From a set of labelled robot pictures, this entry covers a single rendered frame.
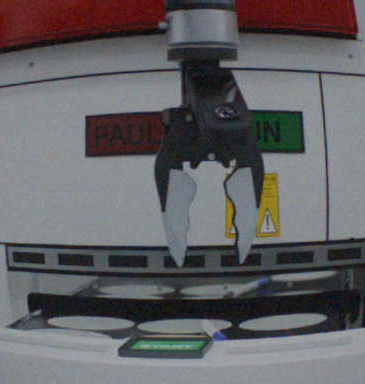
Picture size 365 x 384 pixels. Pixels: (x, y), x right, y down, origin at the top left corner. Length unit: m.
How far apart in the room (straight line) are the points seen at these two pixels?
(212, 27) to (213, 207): 0.27
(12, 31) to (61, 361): 0.68
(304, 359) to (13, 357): 0.20
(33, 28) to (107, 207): 0.24
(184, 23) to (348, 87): 0.26
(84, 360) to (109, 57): 0.68
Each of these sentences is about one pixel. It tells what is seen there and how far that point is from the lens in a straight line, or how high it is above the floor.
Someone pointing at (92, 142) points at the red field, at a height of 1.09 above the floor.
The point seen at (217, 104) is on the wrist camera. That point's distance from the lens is 1.10.
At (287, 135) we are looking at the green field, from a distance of 1.32.
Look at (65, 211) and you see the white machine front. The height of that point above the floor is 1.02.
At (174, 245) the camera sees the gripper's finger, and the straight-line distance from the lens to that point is 1.15.
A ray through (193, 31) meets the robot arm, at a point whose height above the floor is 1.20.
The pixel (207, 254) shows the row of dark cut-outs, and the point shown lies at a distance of 1.33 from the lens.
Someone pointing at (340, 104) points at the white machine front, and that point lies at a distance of 1.32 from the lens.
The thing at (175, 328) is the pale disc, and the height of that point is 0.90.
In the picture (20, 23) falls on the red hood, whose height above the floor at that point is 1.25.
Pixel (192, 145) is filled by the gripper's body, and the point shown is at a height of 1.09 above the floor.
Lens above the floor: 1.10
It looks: 3 degrees down
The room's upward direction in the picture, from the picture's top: 1 degrees counter-clockwise
